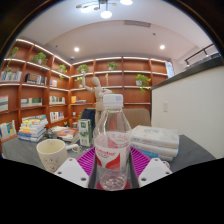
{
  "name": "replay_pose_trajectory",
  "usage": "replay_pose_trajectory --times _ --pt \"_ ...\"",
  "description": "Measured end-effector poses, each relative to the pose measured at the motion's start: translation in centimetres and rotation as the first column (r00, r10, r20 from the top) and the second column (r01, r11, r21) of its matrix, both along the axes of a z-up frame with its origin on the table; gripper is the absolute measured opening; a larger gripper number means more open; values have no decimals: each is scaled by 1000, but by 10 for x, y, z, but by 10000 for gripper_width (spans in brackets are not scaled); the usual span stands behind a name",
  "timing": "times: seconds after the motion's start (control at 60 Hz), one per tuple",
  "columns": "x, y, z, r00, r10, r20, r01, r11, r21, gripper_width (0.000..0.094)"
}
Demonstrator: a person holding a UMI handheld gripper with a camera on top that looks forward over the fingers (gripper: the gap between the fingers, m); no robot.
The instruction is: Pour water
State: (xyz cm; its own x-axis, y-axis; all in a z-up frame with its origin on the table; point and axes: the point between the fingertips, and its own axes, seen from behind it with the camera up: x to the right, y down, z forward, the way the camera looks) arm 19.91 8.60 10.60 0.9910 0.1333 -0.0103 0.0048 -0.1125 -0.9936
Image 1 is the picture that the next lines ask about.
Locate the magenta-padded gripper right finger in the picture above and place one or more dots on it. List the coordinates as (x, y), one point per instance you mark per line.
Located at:
(153, 170)

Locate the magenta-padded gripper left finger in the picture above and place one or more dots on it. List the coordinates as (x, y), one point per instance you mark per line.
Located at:
(73, 171)

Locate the clear plastic water bottle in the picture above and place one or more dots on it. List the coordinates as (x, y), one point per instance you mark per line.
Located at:
(112, 146)

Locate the tissue pack with blue print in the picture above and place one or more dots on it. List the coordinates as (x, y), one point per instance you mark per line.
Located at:
(161, 156)

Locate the white tissue pack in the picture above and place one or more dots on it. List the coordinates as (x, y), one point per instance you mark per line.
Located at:
(155, 136)
(156, 149)

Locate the cream ceramic mug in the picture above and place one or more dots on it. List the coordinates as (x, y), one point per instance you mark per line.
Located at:
(51, 155)

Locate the flat round red coaster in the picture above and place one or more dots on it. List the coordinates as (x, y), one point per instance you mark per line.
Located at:
(99, 186)

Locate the tall green-white carton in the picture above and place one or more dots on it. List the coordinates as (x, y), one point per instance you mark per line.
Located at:
(85, 133)

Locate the beige chair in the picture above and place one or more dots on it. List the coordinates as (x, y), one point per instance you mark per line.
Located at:
(138, 117)

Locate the dark blue chair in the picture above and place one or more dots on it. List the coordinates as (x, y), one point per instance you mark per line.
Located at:
(87, 116)

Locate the colourful book stack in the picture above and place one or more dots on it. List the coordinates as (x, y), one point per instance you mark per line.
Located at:
(32, 128)

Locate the white partition with dark top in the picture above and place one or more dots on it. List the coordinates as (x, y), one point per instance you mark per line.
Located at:
(193, 113)

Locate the wooden artist mannequin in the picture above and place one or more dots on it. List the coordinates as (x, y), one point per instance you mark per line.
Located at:
(98, 93)

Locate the recessed ceiling light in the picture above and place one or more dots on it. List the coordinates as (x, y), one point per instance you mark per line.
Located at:
(162, 47)
(76, 49)

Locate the ceiling air vent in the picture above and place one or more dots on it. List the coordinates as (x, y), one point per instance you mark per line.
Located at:
(137, 23)

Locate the multi-bulb ceiling lamp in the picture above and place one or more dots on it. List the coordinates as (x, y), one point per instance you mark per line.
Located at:
(106, 14)

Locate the white wall switch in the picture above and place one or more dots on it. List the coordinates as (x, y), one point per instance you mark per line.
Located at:
(165, 106)

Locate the wooden wall shelf unit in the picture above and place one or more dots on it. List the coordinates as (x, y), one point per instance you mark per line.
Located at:
(40, 90)

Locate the black ceiling track rail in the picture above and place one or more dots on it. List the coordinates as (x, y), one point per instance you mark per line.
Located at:
(200, 53)

